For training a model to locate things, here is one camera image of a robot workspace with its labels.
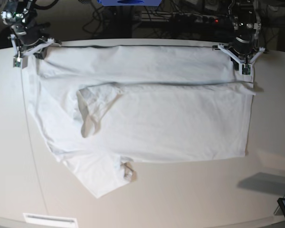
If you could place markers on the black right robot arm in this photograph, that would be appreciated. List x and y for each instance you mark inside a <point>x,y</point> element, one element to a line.
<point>22,11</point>

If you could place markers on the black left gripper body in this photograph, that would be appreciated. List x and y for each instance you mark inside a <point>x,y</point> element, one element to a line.
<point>243,45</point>

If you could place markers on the white label strip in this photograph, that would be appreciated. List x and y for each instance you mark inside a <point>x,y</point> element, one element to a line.
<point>52,221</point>

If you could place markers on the black power strip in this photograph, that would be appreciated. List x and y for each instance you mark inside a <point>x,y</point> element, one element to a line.
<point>197,18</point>

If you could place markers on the blue plastic box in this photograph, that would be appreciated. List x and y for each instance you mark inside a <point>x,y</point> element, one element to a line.
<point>130,2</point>

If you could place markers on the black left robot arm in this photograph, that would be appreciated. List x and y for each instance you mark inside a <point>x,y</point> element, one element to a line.
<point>247,25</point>

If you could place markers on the white T-shirt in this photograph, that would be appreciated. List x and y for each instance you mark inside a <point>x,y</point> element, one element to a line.
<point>100,108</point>

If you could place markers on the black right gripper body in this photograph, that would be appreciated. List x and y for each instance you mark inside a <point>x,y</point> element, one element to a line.
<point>30,34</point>

